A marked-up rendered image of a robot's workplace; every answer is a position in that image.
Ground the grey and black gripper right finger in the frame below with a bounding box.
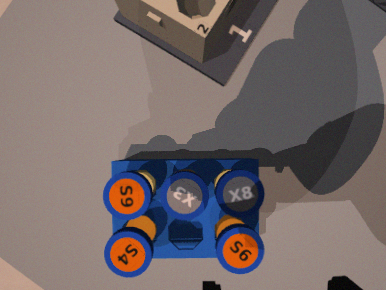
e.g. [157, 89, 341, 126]
[327, 276, 363, 290]

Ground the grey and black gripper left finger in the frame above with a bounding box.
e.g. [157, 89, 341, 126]
[202, 281, 221, 290]

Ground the blue tube cap with grey x8 dot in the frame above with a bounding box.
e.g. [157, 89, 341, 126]
[214, 169, 265, 218]

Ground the blue tube rack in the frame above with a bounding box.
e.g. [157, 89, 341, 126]
[111, 158, 259, 258]

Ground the grey bench mat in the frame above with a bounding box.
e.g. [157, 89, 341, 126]
[0, 0, 386, 290]

